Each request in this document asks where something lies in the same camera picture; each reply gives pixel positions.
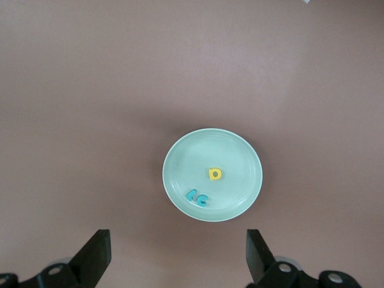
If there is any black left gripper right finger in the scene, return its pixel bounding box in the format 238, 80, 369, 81
245, 229, 364, 288

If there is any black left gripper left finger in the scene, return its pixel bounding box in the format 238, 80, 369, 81
0, 229, 112, 288

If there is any green round plate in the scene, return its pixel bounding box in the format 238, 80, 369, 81
162, 128, 264, 223

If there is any brown table cover mat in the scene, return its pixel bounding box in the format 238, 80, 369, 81
0, 0, 384, 288

